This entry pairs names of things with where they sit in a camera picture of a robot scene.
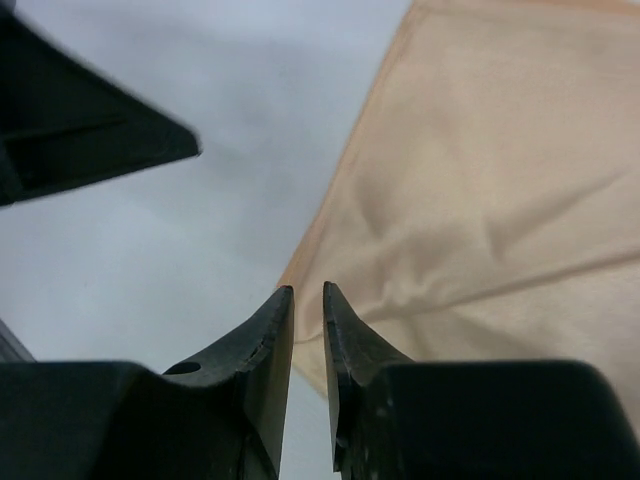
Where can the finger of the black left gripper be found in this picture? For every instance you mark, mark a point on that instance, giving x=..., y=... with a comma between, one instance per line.
x=63, y=126

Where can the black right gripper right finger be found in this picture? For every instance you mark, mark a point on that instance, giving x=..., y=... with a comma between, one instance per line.
x=395, y=418

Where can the peach cloth napkin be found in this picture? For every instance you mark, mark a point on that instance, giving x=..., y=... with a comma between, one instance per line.
x=486, y=205

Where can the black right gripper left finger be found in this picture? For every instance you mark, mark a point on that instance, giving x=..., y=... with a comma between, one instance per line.
x=218, y=414

